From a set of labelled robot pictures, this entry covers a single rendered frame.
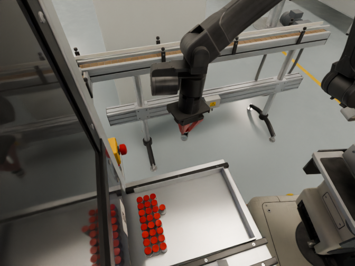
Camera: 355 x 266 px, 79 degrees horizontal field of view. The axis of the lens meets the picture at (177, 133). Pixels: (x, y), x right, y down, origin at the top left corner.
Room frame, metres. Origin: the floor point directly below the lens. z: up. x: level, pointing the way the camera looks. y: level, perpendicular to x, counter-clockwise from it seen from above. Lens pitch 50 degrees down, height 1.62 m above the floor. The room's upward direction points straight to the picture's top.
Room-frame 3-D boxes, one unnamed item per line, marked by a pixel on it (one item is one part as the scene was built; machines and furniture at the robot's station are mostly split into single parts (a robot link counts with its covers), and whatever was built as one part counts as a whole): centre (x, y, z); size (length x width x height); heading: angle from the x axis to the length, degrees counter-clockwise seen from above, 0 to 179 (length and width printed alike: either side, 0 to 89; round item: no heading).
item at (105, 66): (1.27, -0.12, 0.92); 1.90 x 0.16 x 0.16; 106
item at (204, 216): (0.25, -0.04, 0.90); 0.34 x 0.26 x 0.04; 105
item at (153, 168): (1.16, 0.26, 0.07); 0.50 x 0.08 x 0.14; 16
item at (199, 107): (0.42, -0.03, 1.25); 0.10 x 0.07 x 0.07; 119
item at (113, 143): (0.43, 0.24, 1.00); 0.08 x 0.07 x 0.07; 106
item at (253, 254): (0.11, -0.18, 0.91); 0.14 x 0.03 x 0.06; 105
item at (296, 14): (1.70, -0.91, 0.90); 0.28 x 0.12 x 0.14; 16
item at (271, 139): (1.47, -0.84, 0.07); 0.50 x 0.08 x 0.14; 16
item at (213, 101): (1.24, -0.26, 0.50); 0.12 x 0.05 x 0.09; 106
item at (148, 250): (0.21, 0.11, 0.90); 0.18 x 0.02 x 0.05; 15
